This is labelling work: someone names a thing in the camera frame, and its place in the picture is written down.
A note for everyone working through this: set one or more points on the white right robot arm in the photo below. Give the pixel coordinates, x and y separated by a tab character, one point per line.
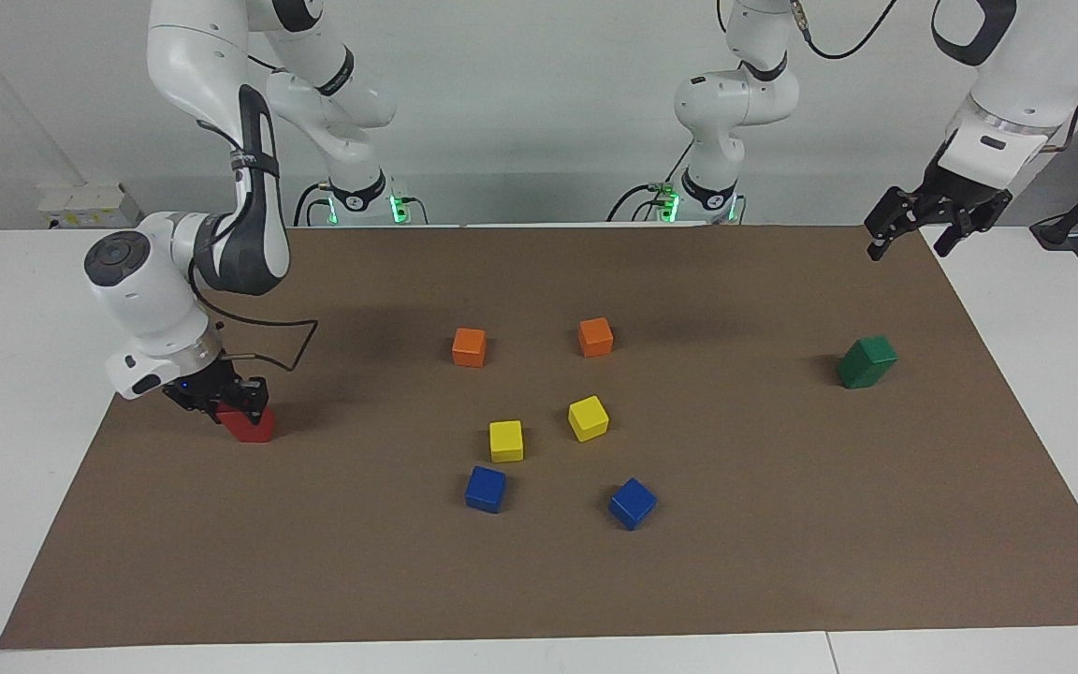
193	56

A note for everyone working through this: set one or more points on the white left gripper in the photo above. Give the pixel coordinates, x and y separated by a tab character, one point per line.
988	140

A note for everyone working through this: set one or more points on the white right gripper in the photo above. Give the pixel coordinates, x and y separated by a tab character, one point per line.
160	370

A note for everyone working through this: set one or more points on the yellow wooden block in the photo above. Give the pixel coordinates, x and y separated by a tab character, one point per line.
588	417
506	440

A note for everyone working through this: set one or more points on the orange wooden block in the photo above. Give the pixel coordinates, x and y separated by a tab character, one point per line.
469	346
595	337

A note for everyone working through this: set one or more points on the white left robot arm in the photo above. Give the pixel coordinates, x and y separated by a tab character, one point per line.
735	98

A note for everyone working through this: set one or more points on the blue wooden block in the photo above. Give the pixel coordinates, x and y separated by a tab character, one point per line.
485	489
633	503

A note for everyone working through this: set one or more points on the green wooden block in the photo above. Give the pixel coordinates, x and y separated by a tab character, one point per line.
859	374
878	350

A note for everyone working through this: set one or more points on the white wall box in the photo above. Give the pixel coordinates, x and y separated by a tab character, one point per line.
90	206

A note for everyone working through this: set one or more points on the brown table mat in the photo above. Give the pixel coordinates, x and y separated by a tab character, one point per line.
539	580

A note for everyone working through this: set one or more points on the red wooden block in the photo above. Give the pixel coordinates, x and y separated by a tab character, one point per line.
232	416
254	432

